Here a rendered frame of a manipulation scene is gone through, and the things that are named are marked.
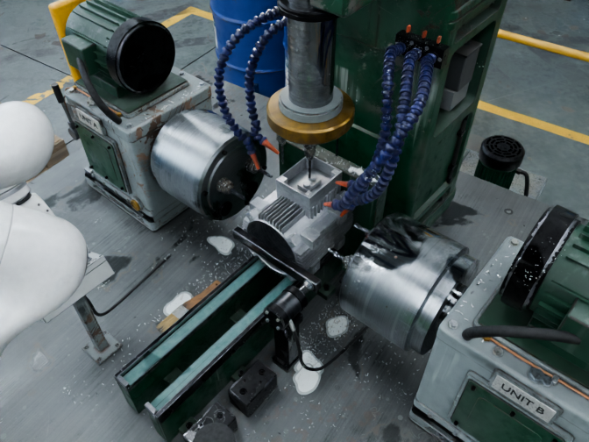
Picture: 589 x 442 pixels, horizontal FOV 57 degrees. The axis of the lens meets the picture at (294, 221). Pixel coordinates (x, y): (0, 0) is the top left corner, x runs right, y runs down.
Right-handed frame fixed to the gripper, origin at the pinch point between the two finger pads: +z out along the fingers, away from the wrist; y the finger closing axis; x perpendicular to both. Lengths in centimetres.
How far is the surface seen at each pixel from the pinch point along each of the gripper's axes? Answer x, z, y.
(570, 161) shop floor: 6, 120, 255
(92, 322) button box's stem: 3.8, 17.3, 0.2
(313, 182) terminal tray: -26, 10, 51
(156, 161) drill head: 9.4, -4.5, 35.4
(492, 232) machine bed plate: -39, 53, 96
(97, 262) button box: -3.5, 3.7, 6.5
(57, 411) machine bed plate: 5.5, 30.2, -16.3
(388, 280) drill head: -52, 23, 38
